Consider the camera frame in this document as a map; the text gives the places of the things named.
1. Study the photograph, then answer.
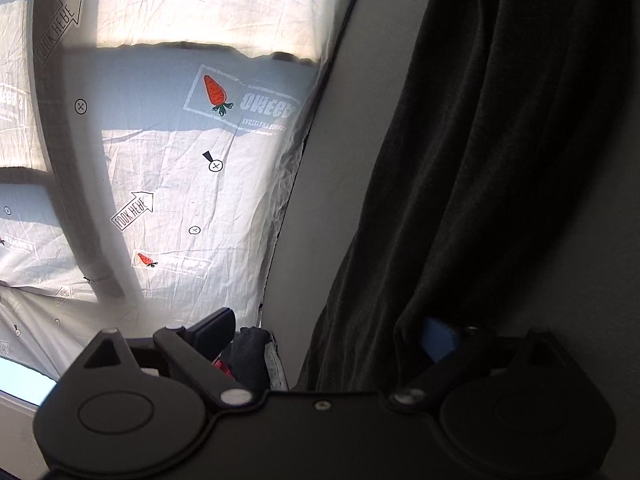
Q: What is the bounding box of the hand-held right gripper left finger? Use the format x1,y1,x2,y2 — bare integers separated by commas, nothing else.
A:
80,308,254,409

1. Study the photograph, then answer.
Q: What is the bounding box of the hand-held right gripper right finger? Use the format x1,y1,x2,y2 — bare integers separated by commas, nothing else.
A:
392,317,565,410

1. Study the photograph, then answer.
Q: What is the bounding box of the dark grey knitted sweater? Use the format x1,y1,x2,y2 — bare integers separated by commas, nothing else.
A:
292,0,640,396

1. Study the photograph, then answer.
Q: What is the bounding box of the navy blue garment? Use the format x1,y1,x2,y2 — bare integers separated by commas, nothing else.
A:
231,326,272,392

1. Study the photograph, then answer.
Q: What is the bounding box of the light grey garment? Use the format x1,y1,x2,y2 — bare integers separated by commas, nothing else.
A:
264,342,291,392

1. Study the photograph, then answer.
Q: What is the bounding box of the white printed sheet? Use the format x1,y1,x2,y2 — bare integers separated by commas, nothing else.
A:
0,0,375,408

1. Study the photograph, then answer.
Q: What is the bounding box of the grey mat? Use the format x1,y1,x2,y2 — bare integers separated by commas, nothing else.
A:
257,0,441,392

